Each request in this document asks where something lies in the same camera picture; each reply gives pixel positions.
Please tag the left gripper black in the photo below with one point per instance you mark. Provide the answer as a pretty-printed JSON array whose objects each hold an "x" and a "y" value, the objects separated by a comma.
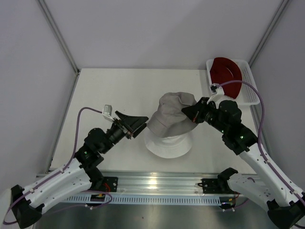
[{"x": 131, "y": 121}]

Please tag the right aluminium frame post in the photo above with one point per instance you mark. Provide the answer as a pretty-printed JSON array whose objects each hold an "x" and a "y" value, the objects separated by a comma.
[{"x": 279, "y": 13}]

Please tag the aluminium mounting rail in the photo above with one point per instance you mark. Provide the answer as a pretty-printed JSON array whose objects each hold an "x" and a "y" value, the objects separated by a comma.
[{"x": 146, "y": 183}]

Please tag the grey bucket hat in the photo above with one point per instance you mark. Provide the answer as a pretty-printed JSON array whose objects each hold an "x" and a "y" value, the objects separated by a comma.
[{"x": 169, "y": 120}]

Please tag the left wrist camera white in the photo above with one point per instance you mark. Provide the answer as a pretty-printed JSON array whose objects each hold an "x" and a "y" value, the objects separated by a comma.
[{"x": 108, "y": 111}]

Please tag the red bucket hat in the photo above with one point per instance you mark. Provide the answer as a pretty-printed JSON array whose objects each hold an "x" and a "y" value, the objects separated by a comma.
[{"x": 224, "y": 70}]

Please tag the aluminium frame post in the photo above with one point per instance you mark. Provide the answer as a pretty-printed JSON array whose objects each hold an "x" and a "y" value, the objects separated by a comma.
[
  {"x": 57, "y": 34},
  {"x": 279, "y": 13}
]

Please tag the slotted cable duct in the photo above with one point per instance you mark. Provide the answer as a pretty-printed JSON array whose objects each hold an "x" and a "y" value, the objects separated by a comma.
[{"x": 144, "y": 200}]

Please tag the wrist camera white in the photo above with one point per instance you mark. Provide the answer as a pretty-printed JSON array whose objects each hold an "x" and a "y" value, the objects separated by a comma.
[
  {"x": 108, "y": 111},
  {"x": 217, "y": 93}
]

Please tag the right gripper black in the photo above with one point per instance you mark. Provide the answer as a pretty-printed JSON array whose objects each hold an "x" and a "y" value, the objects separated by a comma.
[{"x": 195, "y": 112}]

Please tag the white plastic basket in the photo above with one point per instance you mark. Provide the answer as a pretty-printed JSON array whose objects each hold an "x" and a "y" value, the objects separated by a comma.
[{"x": 247, "y": 96}]

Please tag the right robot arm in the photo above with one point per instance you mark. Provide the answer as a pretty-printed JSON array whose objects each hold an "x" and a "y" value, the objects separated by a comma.
[{"x": 280, "y": 197}]

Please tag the white bucket hat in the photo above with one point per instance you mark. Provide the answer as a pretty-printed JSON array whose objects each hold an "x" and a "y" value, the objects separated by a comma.
[{"x": 168, "y": 147}]

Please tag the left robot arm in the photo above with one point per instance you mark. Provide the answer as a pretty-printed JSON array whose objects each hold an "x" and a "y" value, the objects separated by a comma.
[{"x": 28, "y": 204}]

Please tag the left aluminium frame post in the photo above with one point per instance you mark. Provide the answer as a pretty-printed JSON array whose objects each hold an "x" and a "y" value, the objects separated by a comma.
[{"x": 57, "y": 34}]

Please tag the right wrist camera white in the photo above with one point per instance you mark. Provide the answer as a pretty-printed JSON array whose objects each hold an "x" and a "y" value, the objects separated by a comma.
[{"x": 217, "y": 93}]

